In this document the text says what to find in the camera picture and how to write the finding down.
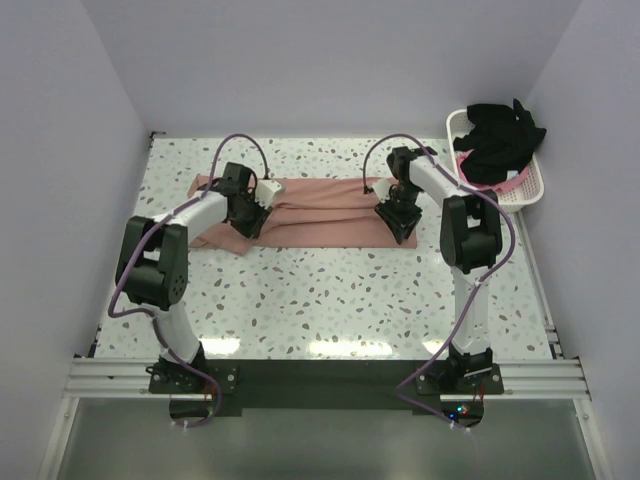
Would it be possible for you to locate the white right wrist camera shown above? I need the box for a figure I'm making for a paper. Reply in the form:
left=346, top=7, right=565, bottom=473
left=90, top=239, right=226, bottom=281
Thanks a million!
left=364, top=178, right=394, bottom=203

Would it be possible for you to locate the aluminium front frame rail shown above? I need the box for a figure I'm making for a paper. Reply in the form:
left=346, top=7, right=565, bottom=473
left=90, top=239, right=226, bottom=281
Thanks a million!
left=63, top=358, right=590, bottom=400

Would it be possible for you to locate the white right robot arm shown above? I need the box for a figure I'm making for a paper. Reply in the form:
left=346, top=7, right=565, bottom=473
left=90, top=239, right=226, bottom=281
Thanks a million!
left=372, top=147, right=503, bottom=393

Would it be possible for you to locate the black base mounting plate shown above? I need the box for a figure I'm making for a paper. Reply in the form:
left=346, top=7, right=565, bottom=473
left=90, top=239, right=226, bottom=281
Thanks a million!
left=146, top=359, right=504, bottom=420

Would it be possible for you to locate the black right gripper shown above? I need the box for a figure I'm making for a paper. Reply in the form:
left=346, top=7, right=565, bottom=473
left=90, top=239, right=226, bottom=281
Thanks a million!
left=375, top=181, right=423, bottom=244

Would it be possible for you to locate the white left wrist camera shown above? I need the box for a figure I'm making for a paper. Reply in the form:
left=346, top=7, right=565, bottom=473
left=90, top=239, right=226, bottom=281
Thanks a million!
left=254, top=179, right=286, bottom=209

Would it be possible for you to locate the aluminium table edge rail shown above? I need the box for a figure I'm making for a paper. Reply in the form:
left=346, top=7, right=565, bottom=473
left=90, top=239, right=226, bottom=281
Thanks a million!
left=515, top=212, right=565, bottom=360

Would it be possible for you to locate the black garment in basket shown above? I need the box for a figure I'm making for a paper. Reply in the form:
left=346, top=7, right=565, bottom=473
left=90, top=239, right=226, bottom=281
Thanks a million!
left=453, top=99, right=547, bottom=185

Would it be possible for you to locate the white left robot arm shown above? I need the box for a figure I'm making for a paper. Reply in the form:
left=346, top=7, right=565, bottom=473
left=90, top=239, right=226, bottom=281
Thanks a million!
left=108, top=163, right=285, bottom=393

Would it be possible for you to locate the bright pink garment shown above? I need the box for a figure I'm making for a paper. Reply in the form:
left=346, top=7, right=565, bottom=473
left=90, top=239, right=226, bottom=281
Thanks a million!
left=456, top=150, right=529, bottom=194

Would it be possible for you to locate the white perforated laundry basket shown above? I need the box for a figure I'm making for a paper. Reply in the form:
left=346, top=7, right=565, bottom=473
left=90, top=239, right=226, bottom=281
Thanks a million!
left=445, top=108, right=546, bottom=215

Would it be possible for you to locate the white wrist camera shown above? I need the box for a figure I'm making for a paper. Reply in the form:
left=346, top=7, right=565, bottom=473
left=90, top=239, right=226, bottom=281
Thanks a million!
left=254, top=179, right=286, bottom=209
left=364, top=178, right=394, bottom=203

